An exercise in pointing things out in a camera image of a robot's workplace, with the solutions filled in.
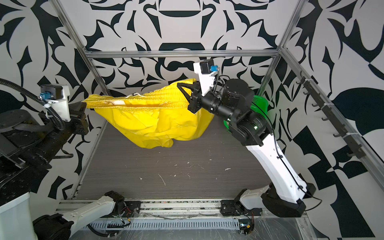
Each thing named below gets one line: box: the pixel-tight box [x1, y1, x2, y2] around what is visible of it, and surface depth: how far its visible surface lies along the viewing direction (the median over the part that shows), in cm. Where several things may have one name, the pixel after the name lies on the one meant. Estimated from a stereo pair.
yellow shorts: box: [82, 81, 215, 148], surface depth 57 cm
